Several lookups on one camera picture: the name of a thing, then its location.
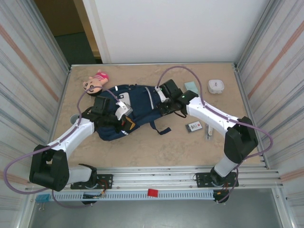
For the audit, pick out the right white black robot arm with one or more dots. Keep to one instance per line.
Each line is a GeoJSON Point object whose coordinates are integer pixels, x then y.
{"type": "Point", "coordinates": [213, 116]}

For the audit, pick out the aluminium rail frame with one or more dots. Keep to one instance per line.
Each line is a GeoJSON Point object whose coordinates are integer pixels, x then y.
{"type": "Point", "coordinates": [154, 177]}

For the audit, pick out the clear packet with small tool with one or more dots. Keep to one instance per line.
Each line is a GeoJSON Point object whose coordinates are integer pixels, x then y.
{"type": "Point", "coordinates": [208, 133]}

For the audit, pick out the black card pack white label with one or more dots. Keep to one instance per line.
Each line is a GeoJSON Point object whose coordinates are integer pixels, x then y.
{"type": "Point", "coordinates": [193, 126]}

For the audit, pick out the white square timer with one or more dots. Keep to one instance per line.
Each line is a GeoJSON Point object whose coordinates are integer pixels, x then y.
{"type": "Point", "coordinates": [216, 86]}

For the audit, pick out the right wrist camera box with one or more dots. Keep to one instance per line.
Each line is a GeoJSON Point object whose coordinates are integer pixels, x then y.
{"type": "Point", "coordinates": [161, 95]}

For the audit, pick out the light blue pencil case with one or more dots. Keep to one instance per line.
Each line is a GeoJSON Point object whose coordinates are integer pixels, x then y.
{"type": "Point", "coordinates": [191, 86]}

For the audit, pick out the light blue tag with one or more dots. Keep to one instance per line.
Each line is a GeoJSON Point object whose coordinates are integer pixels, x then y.
{"type": "Point", "coordinates": [42, 198]}

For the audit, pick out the tan door frame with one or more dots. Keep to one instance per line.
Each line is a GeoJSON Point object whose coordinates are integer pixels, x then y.
{"type": "Point", "coordinates": [88, 28]}

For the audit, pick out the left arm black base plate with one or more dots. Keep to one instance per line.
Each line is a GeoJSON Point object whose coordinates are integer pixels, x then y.
{"type": "Point", "coordinates": [107, 180]}

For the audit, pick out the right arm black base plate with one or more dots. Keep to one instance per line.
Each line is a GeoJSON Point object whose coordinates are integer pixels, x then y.
{"type": "Point", "coordinates": [204, 180]}

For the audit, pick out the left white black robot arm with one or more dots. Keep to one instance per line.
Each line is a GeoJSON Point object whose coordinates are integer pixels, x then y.
{"type": "Point", "coordinates": [71, 135]}

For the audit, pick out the navy blue backpack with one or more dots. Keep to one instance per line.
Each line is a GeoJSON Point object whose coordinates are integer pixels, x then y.
{"type": "Point", "coordinates": [142, 102]}

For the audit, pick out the red tape patch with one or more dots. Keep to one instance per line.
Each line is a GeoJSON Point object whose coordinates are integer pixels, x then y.
{"type": "Point", "coordinates": [153, 192]}

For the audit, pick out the plush doll with pink shirt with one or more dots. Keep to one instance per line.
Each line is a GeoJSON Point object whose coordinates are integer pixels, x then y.
{"type": "Point", "coordinates": [92, 85]}

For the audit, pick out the grey plastic cup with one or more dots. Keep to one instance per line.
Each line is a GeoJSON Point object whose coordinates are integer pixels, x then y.
{"type": "Point", "coordinates": [74, 118]}

